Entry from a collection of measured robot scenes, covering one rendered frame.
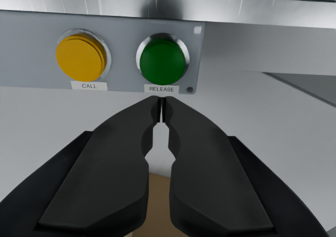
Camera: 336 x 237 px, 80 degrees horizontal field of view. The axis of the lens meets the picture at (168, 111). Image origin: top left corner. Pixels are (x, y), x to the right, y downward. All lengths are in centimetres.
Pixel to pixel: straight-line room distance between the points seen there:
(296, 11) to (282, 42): 12
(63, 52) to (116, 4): 6
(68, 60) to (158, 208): 29
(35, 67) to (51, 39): 3
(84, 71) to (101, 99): 15
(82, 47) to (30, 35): 5
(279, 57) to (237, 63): 6
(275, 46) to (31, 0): 28
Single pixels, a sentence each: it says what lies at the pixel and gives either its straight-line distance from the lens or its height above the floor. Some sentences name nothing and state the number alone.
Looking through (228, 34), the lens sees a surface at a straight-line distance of 30.
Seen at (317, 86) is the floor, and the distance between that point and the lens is 159.
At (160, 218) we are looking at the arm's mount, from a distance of 39.
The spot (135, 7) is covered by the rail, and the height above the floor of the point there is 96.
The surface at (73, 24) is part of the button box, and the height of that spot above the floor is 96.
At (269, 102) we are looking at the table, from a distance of 37.
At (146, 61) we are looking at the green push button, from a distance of 18.
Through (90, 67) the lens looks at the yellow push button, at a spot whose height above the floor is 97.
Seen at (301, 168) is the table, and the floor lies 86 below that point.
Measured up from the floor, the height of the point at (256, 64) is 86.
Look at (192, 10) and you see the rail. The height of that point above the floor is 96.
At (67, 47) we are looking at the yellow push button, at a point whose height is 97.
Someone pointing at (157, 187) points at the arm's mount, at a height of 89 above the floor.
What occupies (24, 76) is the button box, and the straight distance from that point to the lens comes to 24.
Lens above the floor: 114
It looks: 57 degrees down
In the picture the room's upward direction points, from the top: 179 degrees clockwise
